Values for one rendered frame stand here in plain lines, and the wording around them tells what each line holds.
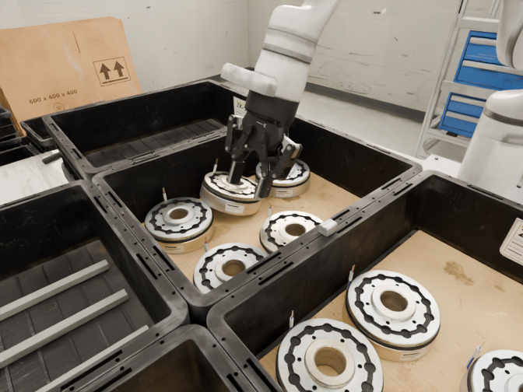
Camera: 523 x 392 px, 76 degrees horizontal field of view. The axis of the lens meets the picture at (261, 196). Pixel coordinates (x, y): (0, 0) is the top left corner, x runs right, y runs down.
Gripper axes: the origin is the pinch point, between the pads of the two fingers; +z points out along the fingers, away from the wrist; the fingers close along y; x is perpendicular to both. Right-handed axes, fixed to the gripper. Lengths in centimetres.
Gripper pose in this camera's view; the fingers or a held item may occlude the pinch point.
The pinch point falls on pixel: (248, 182)
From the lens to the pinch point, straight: 53.5
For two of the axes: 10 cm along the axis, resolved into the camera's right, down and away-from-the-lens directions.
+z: -2.9, 8.9, 3.7
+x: -6.6, 1.0, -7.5
